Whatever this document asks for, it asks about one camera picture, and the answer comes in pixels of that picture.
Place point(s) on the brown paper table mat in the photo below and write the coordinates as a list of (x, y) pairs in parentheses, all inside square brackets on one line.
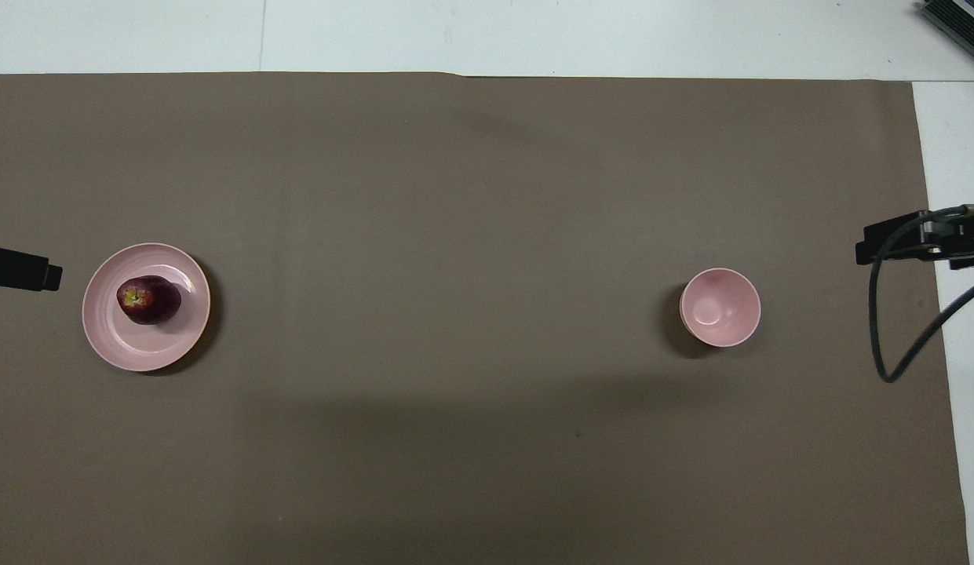
[(471, 314)]

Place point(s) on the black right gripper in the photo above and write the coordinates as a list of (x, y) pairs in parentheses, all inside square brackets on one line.
[(961, 235)]

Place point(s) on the dark ridged metal device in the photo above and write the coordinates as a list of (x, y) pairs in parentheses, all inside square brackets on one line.
[(957, 17)]

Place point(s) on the pink ceramic bowl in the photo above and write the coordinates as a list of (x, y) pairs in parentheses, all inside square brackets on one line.
[(720, 308)]

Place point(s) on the pink ceramic plate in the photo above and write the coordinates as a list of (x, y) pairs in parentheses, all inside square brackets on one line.
[(153, 349)]

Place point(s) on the dark red apple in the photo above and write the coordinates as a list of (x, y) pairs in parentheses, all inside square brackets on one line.
[(151, 302)]

